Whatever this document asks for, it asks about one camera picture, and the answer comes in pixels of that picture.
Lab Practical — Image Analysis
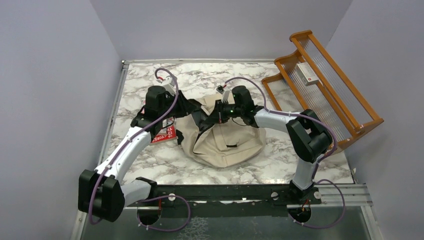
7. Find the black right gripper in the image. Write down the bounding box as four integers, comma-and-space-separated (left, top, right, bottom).
205, 99, 243, 125

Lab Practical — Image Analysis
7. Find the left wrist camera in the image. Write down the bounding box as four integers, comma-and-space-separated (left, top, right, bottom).
156, 75, 176, 96

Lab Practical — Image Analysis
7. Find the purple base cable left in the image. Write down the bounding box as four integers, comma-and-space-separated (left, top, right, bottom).
136, 196, 192, 233

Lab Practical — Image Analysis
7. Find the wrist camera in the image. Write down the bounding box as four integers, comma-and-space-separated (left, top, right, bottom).
156, 75, 176, 96
216, 84, 231, 103

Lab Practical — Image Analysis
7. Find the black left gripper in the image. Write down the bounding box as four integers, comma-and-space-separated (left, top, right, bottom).
159, 89, 198, 120

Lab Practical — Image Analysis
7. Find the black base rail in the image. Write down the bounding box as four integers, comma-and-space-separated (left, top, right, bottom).
131, 184, 322, 218

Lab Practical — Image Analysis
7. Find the wooden rack with clear slats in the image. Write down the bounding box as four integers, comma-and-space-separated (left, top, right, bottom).
261, 30, 384, 153

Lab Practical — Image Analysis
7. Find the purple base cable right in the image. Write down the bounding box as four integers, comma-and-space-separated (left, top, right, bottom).
287, 178, 347, 231

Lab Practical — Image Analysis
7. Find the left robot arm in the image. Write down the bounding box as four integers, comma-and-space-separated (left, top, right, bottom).
78, 86, 201, 225

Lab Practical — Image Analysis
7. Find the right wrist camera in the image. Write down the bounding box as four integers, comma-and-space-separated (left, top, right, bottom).
216, 84, 231, 103

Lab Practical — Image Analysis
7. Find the cream canvas backpack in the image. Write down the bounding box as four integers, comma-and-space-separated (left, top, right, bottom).
175, 93, 267, 168

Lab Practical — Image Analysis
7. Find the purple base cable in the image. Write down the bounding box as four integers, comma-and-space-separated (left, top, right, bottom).
287, 178, 347, 231
136, 196, 192, 233

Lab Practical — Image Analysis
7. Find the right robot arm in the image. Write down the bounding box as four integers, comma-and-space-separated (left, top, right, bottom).
192, 85, 333, 204

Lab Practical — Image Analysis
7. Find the red cover book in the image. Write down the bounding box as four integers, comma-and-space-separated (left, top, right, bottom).
151, 117, 177, 144

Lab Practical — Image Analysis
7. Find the small white red box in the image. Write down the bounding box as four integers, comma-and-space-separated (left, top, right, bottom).
295, 62, 320, 86

